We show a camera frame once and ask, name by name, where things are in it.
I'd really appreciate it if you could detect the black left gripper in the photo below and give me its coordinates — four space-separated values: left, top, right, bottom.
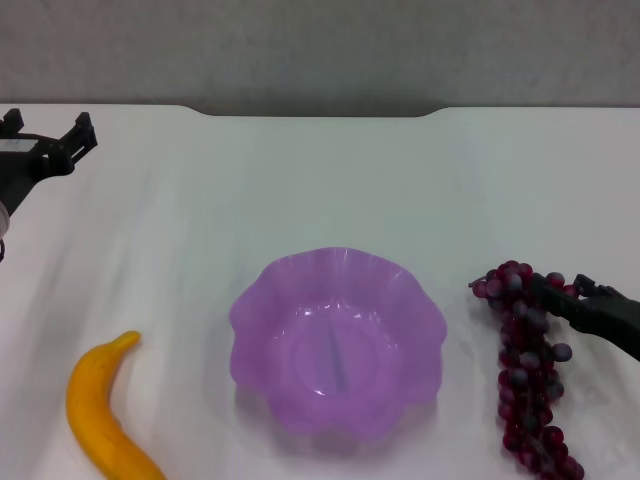
0 108 99 216

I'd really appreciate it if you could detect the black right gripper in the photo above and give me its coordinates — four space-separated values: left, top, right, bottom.
529 272 640 362

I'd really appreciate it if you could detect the dark red grape bunch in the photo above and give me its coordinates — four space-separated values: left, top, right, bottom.
467 259 586 480

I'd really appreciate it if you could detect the yellow banana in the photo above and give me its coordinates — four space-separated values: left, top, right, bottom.
66 330 168 480

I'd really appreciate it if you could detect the purple wavy plastic bowl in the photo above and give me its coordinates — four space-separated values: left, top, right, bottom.
228 246 447 444

